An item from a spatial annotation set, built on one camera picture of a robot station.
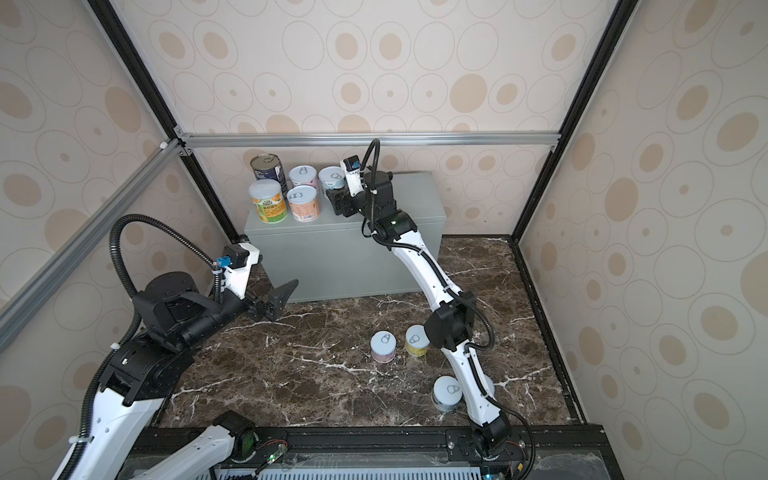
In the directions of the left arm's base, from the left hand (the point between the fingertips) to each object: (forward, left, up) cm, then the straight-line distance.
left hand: (282, 269), depth 57 cm
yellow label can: (+1, -29, -36) cm, 46 cm away
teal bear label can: (-13, -36, -36) cm, 52 cm away
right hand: (+33, -7, -5) cm, 34 cm away
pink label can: (-1, -19, -36) cm, 41 cm away
